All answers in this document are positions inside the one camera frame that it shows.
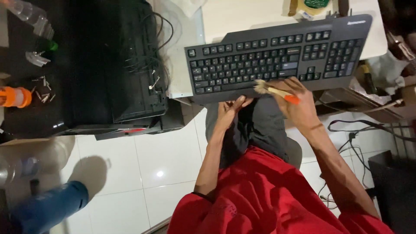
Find person's left hand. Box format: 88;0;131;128
217;95;254;132

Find person's right hand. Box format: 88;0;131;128
265;77;321;131

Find orange handled cleaning brush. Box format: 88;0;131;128
253;79;301;105

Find black computer keyboard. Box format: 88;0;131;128
184;14;373;105

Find person's dark grey trousers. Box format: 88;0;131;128
205;95;303;170

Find yellow round item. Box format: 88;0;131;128
287;0;335;17

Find crumpled clear plastic bag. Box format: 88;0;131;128
349;50;411;98

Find brown wooden item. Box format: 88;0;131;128
385;30;416;64

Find person's red shirt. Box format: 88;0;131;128
166;145;394;234

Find black box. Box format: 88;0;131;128
368;150;416;234

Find black computer case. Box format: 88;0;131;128
60;0;186;141

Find green bottle cap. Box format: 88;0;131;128
38;39;59;52

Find scatter of small metal screws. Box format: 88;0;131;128
30;75;56;104

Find clear plastic piece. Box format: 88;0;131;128
25;51;51;67

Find large clear plastic bottle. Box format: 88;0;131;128
0;136;76;190

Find orange and white container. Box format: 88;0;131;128
0;86;33;109

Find yellow handled screwdriver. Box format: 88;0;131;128
360;63;378;94

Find black floor cables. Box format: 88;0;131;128
317;119;416;210

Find bundle of black thin cables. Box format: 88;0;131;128
125;11;174;95

